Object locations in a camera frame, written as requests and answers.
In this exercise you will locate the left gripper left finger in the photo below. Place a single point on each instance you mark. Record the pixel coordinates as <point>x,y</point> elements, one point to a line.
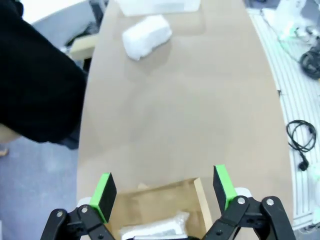
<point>82,222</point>

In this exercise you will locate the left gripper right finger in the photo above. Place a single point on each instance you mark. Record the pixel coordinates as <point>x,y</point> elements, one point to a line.
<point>250,220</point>

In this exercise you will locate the bubble-wrapped clock with visible screen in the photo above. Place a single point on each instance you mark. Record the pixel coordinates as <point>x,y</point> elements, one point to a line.
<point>160,226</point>

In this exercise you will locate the thickly bubble-wrapped clock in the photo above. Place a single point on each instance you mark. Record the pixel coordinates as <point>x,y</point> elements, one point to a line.
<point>146,37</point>

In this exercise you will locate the brown cardboard box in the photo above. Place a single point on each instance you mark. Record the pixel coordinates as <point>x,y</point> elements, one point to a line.
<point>155,200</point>

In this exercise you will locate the white ribbed floor mat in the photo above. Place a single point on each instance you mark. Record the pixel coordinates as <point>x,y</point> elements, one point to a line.
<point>297,105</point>

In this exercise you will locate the person in black sweater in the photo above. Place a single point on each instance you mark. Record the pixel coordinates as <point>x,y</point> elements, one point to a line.
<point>37,82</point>

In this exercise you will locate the clear plastic bag green print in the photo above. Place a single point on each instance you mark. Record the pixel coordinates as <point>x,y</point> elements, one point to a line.
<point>291,27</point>

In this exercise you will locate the clear plastic container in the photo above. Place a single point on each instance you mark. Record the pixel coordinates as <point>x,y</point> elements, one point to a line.
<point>160,6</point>

